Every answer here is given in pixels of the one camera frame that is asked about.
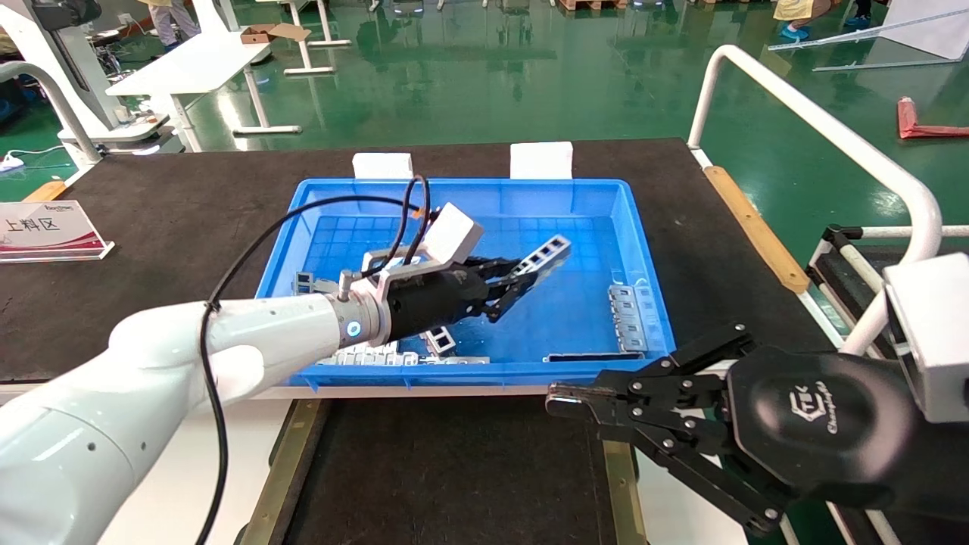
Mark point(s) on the white red sign placard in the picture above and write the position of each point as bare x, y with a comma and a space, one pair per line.
45, 231

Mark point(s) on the flat grey metal plate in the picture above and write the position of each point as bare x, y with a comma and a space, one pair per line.
325, 286

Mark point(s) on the light grey left wrist camera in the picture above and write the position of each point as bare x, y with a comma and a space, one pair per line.
454, 231

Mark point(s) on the long thin silver metal strip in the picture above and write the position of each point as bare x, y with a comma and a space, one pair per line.
447, 360

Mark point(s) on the white paper label left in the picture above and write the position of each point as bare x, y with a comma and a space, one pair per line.
382, 166

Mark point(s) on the white table leg frame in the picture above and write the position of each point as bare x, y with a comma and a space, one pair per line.
306, 53

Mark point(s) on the black white cart frame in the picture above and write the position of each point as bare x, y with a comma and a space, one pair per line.
848, 261

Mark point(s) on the grey curved tube rail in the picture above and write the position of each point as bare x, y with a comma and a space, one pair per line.
53, 94

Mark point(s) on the light grey right wrist camera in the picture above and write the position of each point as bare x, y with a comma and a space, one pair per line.
935, 333

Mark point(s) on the white machine stand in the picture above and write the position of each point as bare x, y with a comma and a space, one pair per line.
68, 68

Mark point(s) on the white desk with legs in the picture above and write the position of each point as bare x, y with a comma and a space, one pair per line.
193, 64

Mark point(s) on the black tray with brass rails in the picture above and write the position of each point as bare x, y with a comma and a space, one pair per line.
454, 469

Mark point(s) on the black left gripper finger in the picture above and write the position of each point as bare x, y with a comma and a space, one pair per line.
500, 269
511, 297

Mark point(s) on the silver camera mount bracket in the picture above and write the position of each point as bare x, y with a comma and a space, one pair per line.
405, 274

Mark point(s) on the white paper label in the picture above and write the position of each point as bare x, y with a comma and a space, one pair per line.
382, 166
540, 160

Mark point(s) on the white board with metal profile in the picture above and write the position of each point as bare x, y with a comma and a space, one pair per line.
931, 30

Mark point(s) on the long wooden strip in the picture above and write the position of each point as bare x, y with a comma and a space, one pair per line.
753, 227

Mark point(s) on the white paper label right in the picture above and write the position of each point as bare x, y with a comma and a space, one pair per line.
540, 160

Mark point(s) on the red angled object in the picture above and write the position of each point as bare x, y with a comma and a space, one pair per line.
912, 125

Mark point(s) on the silver notched metal bracket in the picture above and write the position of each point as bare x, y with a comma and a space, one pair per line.
628, 318

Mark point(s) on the blue plastic bin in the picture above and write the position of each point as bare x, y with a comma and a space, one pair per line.
590, 219

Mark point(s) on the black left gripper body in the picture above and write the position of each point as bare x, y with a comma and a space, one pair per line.
431, 303

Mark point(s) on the grey ladder-shaped metal part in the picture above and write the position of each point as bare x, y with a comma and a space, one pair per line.
303, 284

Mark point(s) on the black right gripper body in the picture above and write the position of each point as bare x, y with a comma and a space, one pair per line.
817, 424

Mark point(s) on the open cardboard box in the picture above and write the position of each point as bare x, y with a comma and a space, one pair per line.
265, 33

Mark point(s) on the short wooden block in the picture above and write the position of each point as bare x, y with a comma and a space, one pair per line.
45, 191

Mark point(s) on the light grey wrist camera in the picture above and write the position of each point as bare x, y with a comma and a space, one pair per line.
454, 231
935, 333

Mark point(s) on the silver slotted metal bracket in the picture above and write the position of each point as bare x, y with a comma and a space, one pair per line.
367, 350

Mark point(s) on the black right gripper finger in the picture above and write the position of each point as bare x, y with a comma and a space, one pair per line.
681, 454
643, 386

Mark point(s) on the white tubular railing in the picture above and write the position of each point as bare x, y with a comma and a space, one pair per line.
833, 129

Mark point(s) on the person in blue shoes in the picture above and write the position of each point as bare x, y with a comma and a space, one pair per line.
795, 15

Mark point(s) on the silver metal part rectangular holes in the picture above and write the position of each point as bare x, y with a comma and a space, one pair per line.
549, 253
441, 341

